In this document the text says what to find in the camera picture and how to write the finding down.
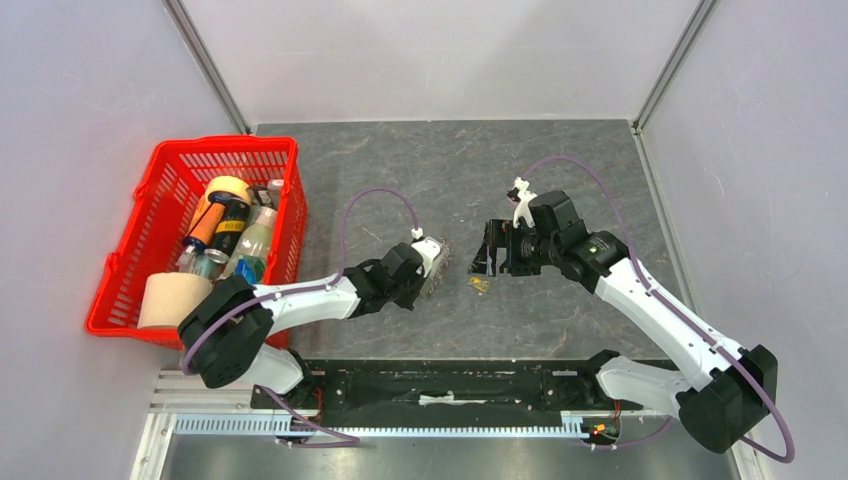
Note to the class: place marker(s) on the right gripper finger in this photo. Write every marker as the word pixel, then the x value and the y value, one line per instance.
pixel 484 262
pixel 492 234

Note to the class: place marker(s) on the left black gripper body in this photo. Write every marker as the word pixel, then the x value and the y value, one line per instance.
pixel 408 293

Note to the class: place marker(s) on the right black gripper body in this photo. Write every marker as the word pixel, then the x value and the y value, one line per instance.
pixel 526 249

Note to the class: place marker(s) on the yellow tagged keys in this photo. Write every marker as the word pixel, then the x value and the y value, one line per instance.
pixel 481 285

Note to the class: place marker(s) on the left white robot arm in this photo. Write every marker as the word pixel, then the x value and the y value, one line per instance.
pixel 225 335

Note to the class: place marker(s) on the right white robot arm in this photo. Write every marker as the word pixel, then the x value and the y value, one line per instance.
pixel 718 389

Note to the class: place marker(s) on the blue snack packet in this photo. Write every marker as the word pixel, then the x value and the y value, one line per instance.
pixel 252 269

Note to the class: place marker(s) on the clear plastic bottle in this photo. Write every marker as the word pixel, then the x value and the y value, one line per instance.
pixel 255 240

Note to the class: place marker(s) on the black and yellow can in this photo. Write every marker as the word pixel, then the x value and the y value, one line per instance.
pixel 228 230

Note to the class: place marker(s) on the silver drink can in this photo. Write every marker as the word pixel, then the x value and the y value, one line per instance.
pixel 210 264

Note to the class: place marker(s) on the yellow tape roll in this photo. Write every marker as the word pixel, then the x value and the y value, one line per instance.
pixel 229 186

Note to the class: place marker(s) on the orange and blue bottle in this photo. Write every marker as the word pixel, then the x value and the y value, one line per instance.
pixel 202 226

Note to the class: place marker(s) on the beige paper roll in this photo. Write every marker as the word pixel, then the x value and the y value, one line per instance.
pixel 168 298

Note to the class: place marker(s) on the red plastic basket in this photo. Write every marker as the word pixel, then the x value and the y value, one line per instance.
pixel 176 176

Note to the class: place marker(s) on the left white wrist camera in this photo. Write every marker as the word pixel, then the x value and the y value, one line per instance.
pixel 427 247

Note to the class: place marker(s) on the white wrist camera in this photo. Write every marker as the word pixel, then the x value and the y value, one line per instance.
pixel 427 247
pixel 521 197

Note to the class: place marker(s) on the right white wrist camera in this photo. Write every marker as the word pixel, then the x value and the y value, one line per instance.
pixel 521 197

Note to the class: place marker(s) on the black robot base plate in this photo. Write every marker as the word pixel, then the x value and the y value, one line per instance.
pixel 446 393

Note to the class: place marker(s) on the right aluminium corner post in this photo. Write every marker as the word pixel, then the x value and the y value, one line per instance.
pixel 685 43

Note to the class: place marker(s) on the aluminium corner post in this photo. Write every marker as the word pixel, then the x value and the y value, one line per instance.
pixel 200 53
pixel 685 43

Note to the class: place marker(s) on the left aluminium corner post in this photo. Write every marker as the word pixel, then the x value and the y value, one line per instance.
pixel 200 53

